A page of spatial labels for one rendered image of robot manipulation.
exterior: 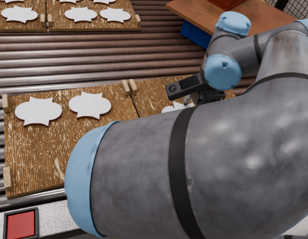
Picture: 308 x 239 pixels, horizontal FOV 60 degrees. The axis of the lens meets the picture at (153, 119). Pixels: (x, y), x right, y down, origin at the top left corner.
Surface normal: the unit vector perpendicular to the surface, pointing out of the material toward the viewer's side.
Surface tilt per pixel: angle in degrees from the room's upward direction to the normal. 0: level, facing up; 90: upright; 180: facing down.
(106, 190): 58
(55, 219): 0
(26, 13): 0
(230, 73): 90
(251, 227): 67
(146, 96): 0
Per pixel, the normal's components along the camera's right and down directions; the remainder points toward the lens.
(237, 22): 0.17, -0.63
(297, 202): 0.32, 0.24
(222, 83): -0.26, 0.72
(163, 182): -0.53, 0.00
